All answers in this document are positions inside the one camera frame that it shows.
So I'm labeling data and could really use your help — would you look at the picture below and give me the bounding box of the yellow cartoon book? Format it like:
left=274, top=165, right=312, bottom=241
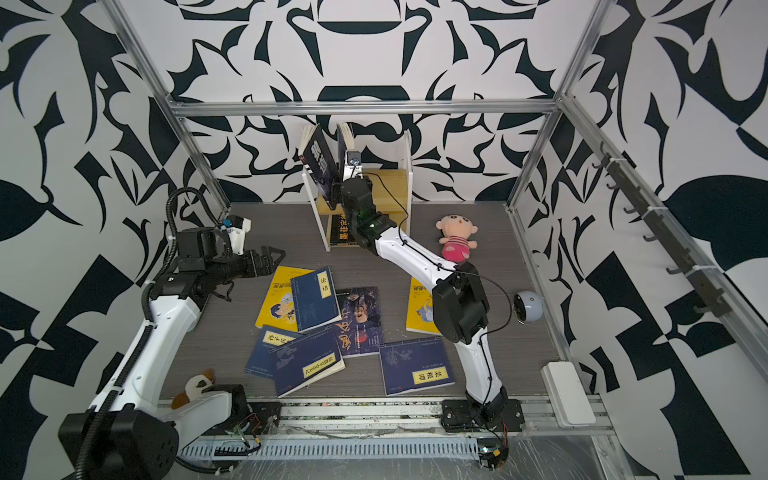
left=405, top=278, right=440, bottom=335
left=255, top=266, right=310, bottom=332

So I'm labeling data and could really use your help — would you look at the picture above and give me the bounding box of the purple book orange calligraphy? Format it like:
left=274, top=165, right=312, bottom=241
left=336, top=122, right=357, bottom=181

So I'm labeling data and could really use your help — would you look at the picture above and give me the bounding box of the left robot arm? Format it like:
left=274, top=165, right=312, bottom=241
left=58, top=187, right=285, bottom=479

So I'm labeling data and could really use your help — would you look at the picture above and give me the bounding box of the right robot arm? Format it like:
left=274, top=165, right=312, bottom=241
left=331, top=176, right=508, bottom=427

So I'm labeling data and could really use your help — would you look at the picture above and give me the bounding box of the wooden white-framed bookshelf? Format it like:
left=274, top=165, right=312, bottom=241
left=301, top=132, right=414, bottom=252

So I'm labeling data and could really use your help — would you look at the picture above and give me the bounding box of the black book yellow spine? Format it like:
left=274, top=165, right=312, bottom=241
left=327, top=213, right=357, bottom=248

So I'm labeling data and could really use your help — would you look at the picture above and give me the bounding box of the navy book upper left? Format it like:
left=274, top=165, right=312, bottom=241
left=291, top=266, right=342, bottom=333

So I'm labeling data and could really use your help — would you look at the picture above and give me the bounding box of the navy book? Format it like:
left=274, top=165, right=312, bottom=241
left=244, top=326, right=301, bottom=379
left=291, top=266, right=342, bottom=333
left=269, top=327, right=346, bottom=398
left=379, top=337, right=455, bottom=396

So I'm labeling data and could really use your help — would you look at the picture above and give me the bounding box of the navy book bottom left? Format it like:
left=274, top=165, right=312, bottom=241
left=244, top=326, right=301, bottom=379

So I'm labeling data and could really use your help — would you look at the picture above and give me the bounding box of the navy book bottom centre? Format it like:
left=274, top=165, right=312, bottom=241
left=269, top=327, right=346, bottom=398

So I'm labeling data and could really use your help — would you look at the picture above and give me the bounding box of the pink plush doll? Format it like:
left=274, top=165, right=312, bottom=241
left=436, top=214, right=479, bottom=263

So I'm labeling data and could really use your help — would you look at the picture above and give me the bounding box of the purple book lower centre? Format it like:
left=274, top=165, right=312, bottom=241
left=333, top=287, right=384, bottom=357

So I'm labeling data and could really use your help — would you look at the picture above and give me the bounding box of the brown white plush toy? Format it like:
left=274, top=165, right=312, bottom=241
left=171, top=368, right=215, bottom=410

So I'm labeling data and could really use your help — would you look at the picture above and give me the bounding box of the navy book bottom right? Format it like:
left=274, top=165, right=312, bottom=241
left=379, top=337, right=455, bottom=396

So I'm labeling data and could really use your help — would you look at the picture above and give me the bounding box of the white round speaker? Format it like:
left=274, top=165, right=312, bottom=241
left=513, top=291, right=545, bottom=324

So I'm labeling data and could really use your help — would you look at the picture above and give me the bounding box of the white box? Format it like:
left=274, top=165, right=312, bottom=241
left=541, top=361, right=596, bottom=428

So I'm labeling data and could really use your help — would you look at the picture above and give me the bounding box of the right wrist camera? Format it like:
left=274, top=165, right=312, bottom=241
left=343, top=150, right=363, bottom=181

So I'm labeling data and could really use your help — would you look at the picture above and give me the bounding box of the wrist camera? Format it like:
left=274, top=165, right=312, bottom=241
left=343, top=150, right=363, bottom=181
left=222, top=215, right=252, bottom=255

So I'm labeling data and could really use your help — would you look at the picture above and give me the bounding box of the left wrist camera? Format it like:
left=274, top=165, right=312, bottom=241
left=222, top=215, right=252, bottom=255

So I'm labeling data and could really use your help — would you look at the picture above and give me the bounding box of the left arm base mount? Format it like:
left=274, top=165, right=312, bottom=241
left=224, top=401, right=282, bottom=436

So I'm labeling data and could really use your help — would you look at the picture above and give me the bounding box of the aluminium frame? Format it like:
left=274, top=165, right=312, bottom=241
left=98, top=0, right=768, bottom=385

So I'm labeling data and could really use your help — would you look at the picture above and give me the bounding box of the white slotted cable duct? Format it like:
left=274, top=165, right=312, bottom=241
left=179, top=438, right=480, bottom=461

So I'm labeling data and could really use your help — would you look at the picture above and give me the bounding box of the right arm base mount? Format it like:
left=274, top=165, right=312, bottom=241
left=440, top=399, right=525, bottom=433

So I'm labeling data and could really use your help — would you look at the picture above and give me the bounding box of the grey hook rail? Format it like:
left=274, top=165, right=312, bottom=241
left=594, top=142, right=732, bottom=318

